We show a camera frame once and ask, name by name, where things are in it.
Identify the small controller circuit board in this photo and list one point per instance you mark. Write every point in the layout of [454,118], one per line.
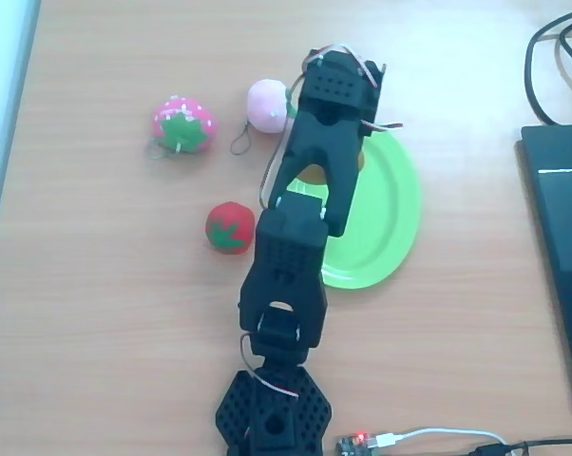
[355,442]

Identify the black laptop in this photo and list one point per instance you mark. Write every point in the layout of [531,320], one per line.
[566,237]

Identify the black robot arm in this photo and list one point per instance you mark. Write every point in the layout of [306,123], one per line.
[291,266]

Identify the brown kiwi fruit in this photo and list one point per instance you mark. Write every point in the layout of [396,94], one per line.
[312,176]

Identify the green oval plate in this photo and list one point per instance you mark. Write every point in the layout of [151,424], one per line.
[390,214]

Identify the pink strawberry plush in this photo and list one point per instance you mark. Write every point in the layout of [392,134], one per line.
[181,123]

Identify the pale pink peach plush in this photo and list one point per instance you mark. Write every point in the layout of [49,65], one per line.
[264,107]

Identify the red tomato plush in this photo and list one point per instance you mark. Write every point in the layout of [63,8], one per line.
[231,228]

